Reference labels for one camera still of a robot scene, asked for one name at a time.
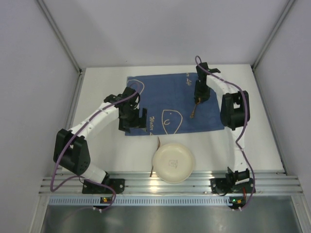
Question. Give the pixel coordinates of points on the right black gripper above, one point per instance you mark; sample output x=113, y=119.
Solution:
x=201, y=94

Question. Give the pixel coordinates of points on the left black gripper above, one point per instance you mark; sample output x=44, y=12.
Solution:
x=142, y=117

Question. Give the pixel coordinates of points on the gold metal spoon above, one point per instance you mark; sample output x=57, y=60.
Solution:
x=194, y=109

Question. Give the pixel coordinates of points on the brown fork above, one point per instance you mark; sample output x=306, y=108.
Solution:
x=158, y=146

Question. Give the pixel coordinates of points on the blue fish placemat cloth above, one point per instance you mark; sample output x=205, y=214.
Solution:
x=169, y=100

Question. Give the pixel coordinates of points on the cream ceramic plate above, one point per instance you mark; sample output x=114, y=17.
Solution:
x=173, y=163

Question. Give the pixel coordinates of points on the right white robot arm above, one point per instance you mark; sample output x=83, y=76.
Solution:
x=234, y=111

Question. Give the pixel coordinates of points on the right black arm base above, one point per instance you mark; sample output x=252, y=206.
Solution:
x=233, y=182

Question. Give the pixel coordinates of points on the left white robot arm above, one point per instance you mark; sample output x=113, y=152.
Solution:
x=71, y=148

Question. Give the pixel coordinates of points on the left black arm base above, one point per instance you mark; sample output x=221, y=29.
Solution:
x=118, y=185

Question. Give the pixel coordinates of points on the aluminium rail frame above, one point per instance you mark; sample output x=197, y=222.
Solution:
x=197, y=184

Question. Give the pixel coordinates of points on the slotted cable duct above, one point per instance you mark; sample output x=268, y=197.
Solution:
x=146, y=201

